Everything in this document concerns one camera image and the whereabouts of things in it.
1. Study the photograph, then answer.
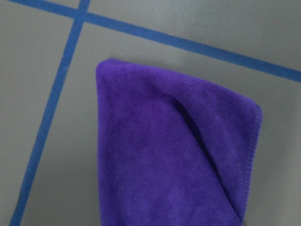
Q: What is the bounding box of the purple microfibre towel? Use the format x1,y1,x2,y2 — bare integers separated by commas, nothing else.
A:
96,59,262,226

